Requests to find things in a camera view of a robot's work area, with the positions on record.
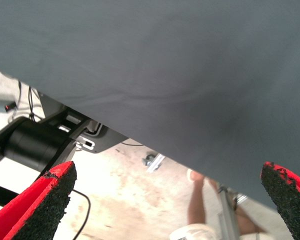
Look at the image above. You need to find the white shoe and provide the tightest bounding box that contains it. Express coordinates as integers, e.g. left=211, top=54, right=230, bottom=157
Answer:
left=169, top=223, right=216, bottom=240

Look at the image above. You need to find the aluminium table leg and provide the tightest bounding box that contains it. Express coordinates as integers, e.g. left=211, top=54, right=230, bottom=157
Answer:
left=216, top=184, right=241, bottom=240

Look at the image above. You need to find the person bare leg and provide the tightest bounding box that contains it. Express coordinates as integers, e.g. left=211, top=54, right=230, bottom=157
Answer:
left=236, top=207, right=268, bottom=236
left=186, top=168, right=207, bottom=226

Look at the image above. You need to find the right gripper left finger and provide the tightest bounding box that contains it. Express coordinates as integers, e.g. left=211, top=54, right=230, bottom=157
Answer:
left=0, top=161, right=78, bottom=240

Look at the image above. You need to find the thin black cable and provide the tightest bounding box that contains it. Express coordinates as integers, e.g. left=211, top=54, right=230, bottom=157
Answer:
left=71, top=189, right=92, bottom=240
left=26, top=86, right=44, bottom=123

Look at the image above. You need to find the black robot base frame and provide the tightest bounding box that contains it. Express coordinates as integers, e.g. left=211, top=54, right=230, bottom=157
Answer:
left=0, top=93, right=130, bottom=208

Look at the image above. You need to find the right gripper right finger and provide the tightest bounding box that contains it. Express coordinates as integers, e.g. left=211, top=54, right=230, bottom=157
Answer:
left=261, top=161, right=300, bottom=240

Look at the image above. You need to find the aluminium foot with caster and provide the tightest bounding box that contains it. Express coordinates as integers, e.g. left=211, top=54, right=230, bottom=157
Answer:
left=141, top=152, right=167, bottom=174

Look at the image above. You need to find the dark grey table cloth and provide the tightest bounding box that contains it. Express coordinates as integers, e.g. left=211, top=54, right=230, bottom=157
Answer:
left=0, top=0, right=300, bottom=212

